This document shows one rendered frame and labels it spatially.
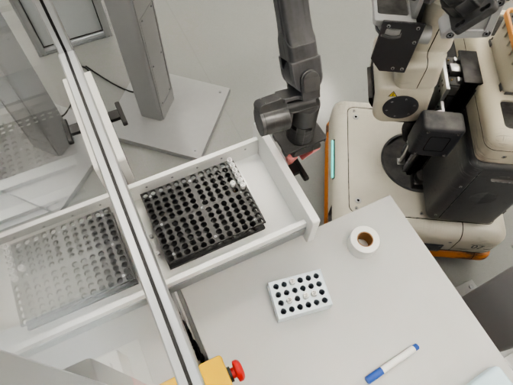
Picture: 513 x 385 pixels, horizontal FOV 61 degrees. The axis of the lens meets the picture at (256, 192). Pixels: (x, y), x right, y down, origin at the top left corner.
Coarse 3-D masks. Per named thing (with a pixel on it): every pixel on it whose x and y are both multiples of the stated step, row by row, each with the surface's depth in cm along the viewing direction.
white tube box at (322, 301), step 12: (300, 276) 99; (312, 276) 99; (276, 288) 101; (288, 288) 98; (300, 288) 100; (312, 288) 100; (324, 288) 98; (276, 300) 96; (300, 300) 96; (312, 300) 96; (324, 300) 99; (276, 312) 95; (288, 312) 95; (300, 312) 95; (312, 312) 98
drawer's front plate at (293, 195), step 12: (264, 144) 102; (264, 156) 106; (276, 156) 99; (276, 168) 100; (288, 168) 97; (276, 180) 104; (288, 180) 96; (288, 192) 99; (300, 192) 94; (288, 204) 102; (300, 204) 94; (300, 216) 97; (312, 216) 92; (312, 228) 93
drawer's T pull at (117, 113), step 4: (116, 104) 106; (120, 108) 106; (108, 112) 105; (112, 112) 105; (116, 112) 105; (120, 112) 105; (108, 116) 105; (112, 116) 105; (116, 116) 105; (120, 116) 105; (124, 116) 105; (112, 120) 105; (116, 120) 105; (124, 120) 104; (124, 124) 104
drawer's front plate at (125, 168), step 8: (88, 72) 109; (88, 80) 108; (96, 88) 107; (96, 96) 105; (96, 104) 104; (104, 104) 114; (104, 112) 103; (104, 120) 102; (112, 128) 101; (112, 136) 100; (112, 144) 99; (120, 144) 105; (120, 152) 98; (120, 160) 97; (128, 168) 101; (128, 176) 103
